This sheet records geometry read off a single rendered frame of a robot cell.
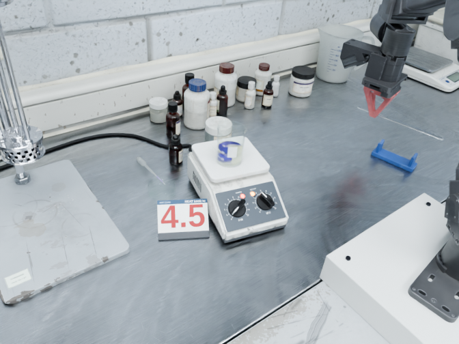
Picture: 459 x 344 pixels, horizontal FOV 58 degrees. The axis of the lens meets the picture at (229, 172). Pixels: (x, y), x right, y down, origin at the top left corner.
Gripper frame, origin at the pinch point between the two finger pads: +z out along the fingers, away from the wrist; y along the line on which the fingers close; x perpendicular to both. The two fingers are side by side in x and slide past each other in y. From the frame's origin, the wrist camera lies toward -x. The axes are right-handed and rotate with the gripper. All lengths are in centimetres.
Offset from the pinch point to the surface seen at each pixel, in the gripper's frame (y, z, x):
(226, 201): 44.0, 3.7, -7.5
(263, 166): 34.3, 0.6, -6.7
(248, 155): 33.8, 0.7, -10.8
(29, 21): 47, -15, -59
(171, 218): 51, 7, -14
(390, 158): 1.1, 8.5, 7.1
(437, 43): -76, 3, -7
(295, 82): -10.6, 5.1, -27.1
